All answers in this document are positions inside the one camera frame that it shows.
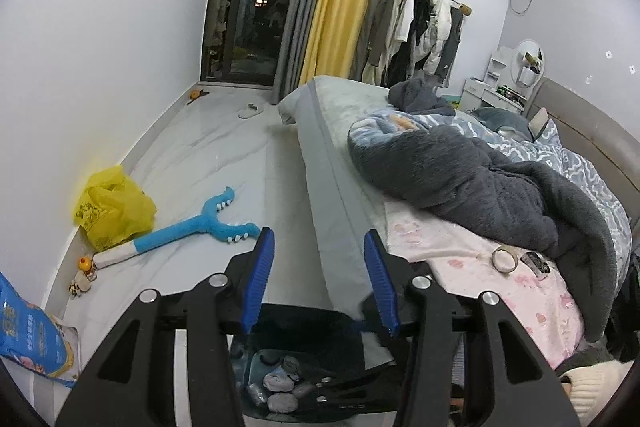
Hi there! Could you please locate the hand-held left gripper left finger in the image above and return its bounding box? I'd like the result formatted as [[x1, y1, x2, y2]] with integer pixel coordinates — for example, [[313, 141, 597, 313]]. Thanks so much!
[[55, 227, 276, 427]]

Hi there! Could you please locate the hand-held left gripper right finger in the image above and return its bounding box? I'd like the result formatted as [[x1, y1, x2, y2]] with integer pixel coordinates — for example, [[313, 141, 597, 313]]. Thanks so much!
[[362, 229, 583, 427]]

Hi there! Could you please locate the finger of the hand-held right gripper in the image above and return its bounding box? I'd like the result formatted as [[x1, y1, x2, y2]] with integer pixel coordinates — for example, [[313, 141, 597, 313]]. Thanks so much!
[[312, 374, 406, 395], [300, 394, 402, 414]]

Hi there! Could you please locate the trash bin with black bag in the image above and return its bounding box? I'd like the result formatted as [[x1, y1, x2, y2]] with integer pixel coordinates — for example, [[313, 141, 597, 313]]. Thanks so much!
[[227, 304, 416, 427]]

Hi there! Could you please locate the wide cardboard tape roll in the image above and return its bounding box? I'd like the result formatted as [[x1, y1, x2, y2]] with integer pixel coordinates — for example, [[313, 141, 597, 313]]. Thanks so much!
[[491, 245, 518, 274]]

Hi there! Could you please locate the person's right forearm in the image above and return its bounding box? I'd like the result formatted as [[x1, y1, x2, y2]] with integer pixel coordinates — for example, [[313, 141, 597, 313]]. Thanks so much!
[[560, 354, 638, 427]]

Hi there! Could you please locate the blue forked plush toy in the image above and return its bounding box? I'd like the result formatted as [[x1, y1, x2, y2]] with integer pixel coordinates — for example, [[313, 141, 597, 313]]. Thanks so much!
[[92, 187, 262, 269]]

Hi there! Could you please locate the pink printed bed sheet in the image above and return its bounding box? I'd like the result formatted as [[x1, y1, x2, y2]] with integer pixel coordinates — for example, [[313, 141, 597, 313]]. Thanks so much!
[[384, 199, 586, 370]]

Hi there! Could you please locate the grey fleece blanket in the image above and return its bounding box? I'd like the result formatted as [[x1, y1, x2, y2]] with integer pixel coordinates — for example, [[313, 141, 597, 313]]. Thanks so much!
[[348, 79, 618, 344]]

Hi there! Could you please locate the grey fitted bed sheet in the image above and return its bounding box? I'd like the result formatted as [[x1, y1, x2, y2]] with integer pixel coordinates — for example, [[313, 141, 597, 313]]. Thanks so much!
[[277, 75, 441, 365]]

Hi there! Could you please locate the black snack wrapper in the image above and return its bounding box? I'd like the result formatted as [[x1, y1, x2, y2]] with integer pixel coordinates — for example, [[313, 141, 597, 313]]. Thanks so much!
[[520, 251, 551, 280]]

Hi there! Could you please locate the yellow plastic bag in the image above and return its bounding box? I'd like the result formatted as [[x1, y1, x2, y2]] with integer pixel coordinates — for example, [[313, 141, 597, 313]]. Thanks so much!
[[74, 165, 157, 252]]

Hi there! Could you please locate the small beige plush toy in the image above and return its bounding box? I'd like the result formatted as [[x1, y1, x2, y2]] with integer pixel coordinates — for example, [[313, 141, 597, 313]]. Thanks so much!
[[68, 271, 98, 299]]

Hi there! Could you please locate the dark blue pillow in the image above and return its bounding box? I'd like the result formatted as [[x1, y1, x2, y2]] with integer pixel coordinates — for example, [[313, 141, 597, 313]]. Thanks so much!
[[470, 107, 531, 140]]

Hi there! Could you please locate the white dresser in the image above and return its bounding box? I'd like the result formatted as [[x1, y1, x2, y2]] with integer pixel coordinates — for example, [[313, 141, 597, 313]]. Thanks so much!
[[457, 47, 541, 112]]

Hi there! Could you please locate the pale pink pillow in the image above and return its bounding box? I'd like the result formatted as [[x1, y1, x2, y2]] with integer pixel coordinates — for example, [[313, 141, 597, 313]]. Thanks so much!
[[530, 107, 551, 140]]

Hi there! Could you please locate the blue patterned quilt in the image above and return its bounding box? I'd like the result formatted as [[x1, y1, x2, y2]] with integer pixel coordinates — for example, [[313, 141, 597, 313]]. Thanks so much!
[[347, 107, 633, 268]]

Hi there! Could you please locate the blue printed bag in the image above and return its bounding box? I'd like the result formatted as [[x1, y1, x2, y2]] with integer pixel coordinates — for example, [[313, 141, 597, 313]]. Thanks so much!
[[0, 271, 82, 389]]

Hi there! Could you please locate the grey garment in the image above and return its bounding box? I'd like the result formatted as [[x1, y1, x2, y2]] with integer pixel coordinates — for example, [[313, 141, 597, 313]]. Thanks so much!
[[435, 4, 463, 82]]

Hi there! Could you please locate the beige coat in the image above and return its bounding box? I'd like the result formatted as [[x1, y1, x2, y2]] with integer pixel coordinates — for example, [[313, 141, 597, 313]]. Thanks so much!
[[362, 0, 408, 85]]

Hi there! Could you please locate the dark cloth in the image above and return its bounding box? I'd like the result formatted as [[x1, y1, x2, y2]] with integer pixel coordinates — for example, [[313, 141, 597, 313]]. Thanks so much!
[[607, 247, 640, 358]]

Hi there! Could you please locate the grey upholstered headboard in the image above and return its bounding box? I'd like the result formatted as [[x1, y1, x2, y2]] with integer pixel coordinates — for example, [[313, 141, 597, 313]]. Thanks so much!
[[522, 77, 640, 228]]

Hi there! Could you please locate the white puffer jacket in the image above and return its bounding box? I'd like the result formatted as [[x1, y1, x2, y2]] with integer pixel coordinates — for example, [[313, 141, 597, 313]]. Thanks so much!
[[422, 0, 453, 78]]

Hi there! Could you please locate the round white mirror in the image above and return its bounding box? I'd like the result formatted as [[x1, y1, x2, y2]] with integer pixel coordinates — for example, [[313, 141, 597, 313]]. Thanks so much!
[[512, 38, 546, 88]]

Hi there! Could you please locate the black garment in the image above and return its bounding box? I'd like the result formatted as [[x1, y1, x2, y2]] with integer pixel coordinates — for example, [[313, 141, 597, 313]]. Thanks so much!
[[387, 0, 433, 82]]

